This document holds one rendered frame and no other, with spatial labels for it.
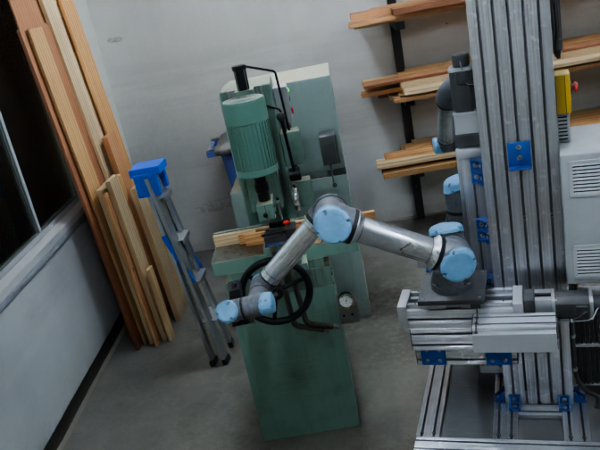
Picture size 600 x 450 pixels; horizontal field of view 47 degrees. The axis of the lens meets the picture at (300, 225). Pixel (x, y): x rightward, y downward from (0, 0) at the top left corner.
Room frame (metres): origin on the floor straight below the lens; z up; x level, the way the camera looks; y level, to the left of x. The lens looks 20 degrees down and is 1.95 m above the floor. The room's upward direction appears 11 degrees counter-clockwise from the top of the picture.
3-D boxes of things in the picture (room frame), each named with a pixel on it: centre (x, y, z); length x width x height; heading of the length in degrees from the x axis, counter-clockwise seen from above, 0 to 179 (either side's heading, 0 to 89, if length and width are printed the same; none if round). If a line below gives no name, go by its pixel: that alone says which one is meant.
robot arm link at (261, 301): (2.11, 0.19, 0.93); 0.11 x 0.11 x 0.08; 85
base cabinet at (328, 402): (2.89, 0.12, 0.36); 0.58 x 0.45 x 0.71; 177
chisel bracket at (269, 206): (2.79, 0.12, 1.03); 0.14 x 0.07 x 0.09; 177
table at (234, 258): (2.66, 0.08, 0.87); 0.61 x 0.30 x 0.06; 87
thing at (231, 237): (2.78, 0.08, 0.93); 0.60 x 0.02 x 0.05; 87
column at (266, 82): (3.06, 0.11, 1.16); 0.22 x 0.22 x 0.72; 87
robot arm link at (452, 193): (2.63, -0.66, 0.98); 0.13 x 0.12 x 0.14; 84
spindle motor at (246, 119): (2.77, 0.12, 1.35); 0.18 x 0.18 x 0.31
